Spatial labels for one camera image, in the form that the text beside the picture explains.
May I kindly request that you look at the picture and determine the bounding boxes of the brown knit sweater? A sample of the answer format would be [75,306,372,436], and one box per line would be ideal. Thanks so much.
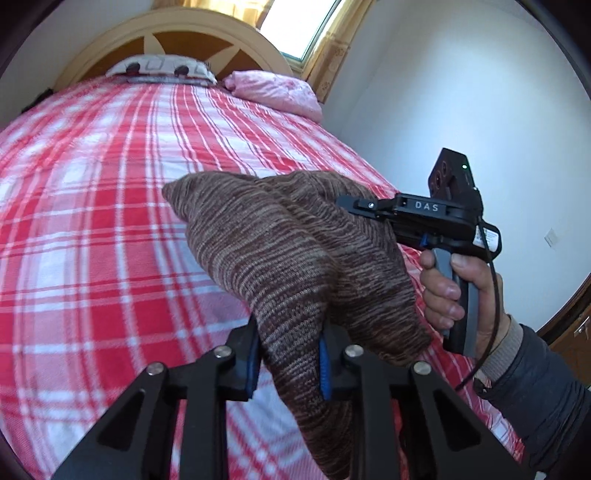
[162,171,432,479]

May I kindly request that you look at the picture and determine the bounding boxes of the dark jacket right forearm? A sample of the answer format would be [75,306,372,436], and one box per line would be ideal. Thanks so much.
[474,320,590,479]

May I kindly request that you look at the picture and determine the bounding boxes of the person's right hand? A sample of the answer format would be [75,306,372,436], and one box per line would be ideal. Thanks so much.
[419,248,512,361]

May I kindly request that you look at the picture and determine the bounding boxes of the wooden furniture at right edge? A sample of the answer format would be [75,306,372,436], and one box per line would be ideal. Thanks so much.
[538,276,591,387]

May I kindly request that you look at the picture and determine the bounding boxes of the red white plaid bedspread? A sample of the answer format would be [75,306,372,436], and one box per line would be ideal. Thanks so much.
[0,75,525,480]

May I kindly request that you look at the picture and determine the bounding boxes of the yellow curtain right window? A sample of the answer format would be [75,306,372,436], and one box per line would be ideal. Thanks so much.
[301,0,375,103]

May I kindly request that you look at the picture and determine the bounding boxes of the pink pillow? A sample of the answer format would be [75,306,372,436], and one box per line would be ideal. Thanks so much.
[222,70,322,123]

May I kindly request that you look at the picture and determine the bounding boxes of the bright window behind bed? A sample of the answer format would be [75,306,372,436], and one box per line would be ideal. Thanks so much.
[259,0,341,60]

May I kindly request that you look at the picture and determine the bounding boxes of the wooden arched headboard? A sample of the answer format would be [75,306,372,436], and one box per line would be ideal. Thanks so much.
[53,7,293,91]

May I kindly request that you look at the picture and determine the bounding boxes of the white patterned pillow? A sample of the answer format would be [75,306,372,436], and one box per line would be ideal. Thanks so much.
[105,54,217,87]

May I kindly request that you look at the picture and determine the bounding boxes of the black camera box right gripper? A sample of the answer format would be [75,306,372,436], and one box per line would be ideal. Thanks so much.
[428,148,476,202]

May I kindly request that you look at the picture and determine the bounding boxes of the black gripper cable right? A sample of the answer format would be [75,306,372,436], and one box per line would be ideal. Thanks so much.
[454,216,505,393]

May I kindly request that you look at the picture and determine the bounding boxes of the white wall socket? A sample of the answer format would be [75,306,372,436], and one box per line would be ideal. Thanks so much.
[544,228,559,248]

